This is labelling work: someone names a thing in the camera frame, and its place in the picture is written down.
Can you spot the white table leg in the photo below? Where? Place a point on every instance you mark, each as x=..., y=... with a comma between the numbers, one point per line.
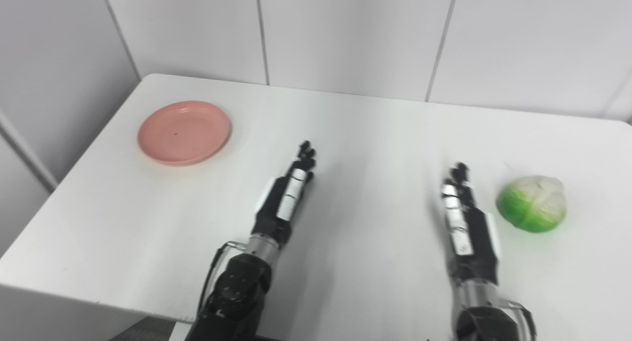
x=180, y=332

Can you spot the pink round plate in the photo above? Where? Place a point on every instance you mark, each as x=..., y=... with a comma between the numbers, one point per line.
x=183, y=132

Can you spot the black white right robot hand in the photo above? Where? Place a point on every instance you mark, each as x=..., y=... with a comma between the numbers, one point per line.
x=476, y=237

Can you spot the green white cabbage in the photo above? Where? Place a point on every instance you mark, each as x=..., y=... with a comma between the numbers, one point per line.
x=531, y=205

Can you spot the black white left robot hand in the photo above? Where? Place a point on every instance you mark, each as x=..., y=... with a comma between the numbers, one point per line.
x=276, y=210

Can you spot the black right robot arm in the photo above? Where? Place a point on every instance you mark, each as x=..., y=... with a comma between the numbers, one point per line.
x=486, y=321

